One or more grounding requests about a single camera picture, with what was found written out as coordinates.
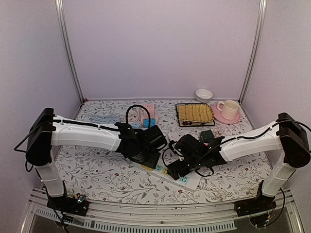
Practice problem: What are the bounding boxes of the cream mug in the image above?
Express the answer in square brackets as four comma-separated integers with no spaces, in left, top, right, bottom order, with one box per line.
[216,100,239,120]

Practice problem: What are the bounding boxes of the light blue cube socket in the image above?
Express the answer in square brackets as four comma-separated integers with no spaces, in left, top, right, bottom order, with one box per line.
[143,118,156,128]

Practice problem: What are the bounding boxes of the white bowl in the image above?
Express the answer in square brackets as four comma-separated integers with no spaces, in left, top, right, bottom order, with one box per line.
[195,89,213,103]

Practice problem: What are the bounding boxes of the right aluminium frame post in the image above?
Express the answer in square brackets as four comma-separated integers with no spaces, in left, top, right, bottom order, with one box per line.
[239,0,267,105]

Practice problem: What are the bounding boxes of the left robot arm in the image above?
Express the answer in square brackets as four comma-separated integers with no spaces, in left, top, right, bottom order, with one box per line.
[14,108,167,211]

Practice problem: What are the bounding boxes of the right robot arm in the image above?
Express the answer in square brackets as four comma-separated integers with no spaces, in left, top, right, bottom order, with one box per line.
[166,113,311,212]

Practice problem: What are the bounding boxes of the woven bamboo tray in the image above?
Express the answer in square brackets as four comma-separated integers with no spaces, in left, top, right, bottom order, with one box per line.
[177,103,214,123]

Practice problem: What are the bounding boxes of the left aluminium frame post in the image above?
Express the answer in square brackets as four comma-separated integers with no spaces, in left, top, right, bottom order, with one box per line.
[55,0,85,103]

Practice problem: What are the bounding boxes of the white multicolour power strip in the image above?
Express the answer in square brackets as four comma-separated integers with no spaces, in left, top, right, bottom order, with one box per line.
[138,164,201,192]

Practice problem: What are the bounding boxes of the white coiled cable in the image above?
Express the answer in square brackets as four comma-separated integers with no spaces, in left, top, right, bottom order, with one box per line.
[123,109,144,124]

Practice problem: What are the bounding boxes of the aluminium frame post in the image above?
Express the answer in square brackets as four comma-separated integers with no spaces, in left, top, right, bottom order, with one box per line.
[239,0,267,105]
[55,0,85,103]

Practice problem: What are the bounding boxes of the pink saucer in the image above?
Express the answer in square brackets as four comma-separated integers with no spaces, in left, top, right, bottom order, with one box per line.
[211,104,241,124]

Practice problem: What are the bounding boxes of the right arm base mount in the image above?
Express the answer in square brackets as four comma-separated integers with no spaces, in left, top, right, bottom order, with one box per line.
[234,195,276,228]

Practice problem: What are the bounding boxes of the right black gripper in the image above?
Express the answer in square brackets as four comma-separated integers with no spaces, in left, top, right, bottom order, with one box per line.
[168,157,204,182]

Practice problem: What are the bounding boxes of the pink cube socket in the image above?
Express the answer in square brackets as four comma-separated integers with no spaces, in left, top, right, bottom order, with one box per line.
[143,103,156,118]

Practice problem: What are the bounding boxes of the white cube plug adapter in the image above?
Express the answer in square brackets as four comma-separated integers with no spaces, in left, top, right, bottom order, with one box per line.
[168,132,179,142]

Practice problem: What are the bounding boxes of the dark green cube adapter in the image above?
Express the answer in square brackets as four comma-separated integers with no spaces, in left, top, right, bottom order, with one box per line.
[199,130,215,143]

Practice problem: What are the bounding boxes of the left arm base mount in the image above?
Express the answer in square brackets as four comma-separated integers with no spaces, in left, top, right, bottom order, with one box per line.
[47,194,89,216]

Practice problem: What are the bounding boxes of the white power strip cable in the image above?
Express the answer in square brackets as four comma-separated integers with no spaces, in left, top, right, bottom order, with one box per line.
[199,181,224,201]

